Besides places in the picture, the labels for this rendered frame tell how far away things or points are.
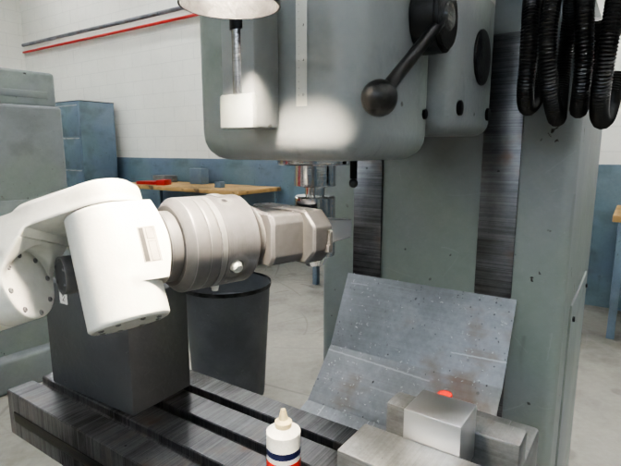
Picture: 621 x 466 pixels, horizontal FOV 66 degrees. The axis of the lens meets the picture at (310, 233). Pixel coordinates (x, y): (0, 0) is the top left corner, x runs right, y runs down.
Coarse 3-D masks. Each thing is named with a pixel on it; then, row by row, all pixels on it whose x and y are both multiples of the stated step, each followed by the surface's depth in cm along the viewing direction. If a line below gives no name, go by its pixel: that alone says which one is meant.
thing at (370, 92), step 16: (416, 0) 48; (432, 0) 47; (448, 0) 49; (416, 16) 48; (432, 16) 47; (448, 16) 48; (416, 32) 48; (432, 32) 46; (448, 32) 50; (416, 48) 44; (432, 48) 49; (448, 48) 50; (400, 64) 42; (384, 80) 38; (400, 80) 41; (368, 96) 38; (384, 96) 38; (368, 112) 39; (384, 112) 39
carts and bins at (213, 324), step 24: (240, 288) 280; (264, 288) 247; (192, 312) 242; (216, 312) 236; (240, 312) 239; (264, 312) 251; (192, 336) 246; (216, 336) 239; (240, 336) 241; (264, 336) 256; (192, 360) 252; (216, 360) 242; (240, 360) 244; (264, 360) 260; (240, 384) 247; (264, 384) 268
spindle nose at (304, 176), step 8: (296, 168) 54; (304, 168) 53; (312, 168) 53; (320, 168) 53; (328, 168) 53; (296, 176) 54; (304, 176) 53; (312, 176) 53; (320, 176) 53; (328, 176) 53; (296, 184) 54; (304, 184) 53; (312, 184) 53; (320, 184) 53; (328, 184) 53
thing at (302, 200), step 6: (300, 198) 54; (306, 198) 53; (312, 198) 53; (318, 198) 53; (324, 198) 54; (330, 198) 54; (300, 204) 54; (306, 204) 54; (312, 204) 53; (318, 204) 53; (324, 204) 54; (330, 204) 54
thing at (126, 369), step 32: (64, 320) 81; (160, 320) 77; (64, 352) 82; (96, 352) 77; (128, 352) 72; (160, 352) 77; (64, 384) 84; (96, 384) 78; (128, 384) 73; (160, 384) 78
